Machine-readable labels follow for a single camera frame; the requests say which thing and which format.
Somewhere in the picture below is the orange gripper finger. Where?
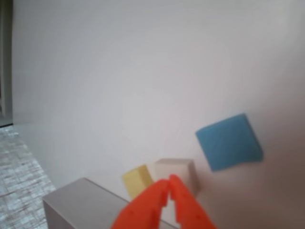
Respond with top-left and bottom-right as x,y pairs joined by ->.
112,179 -> 170,229
168,174 -> 217,229

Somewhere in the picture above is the yellow foam cuboid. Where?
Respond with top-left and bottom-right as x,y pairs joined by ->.
122,164 -> 154,201

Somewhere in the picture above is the white foam cuboid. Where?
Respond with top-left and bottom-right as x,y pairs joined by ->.
154,158 -> 200,198

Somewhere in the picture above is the white cardboard bin box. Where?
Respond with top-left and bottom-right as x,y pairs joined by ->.
42,177 -> 182,229

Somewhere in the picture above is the blue foam cuboid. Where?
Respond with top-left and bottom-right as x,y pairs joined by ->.
195,113 -> 264,172

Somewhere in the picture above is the grey woven curtain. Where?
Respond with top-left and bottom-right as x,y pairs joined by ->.
0,124 -> 57,229

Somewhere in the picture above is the grey window frame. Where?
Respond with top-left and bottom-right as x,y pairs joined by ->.
0,0 -> 14,127

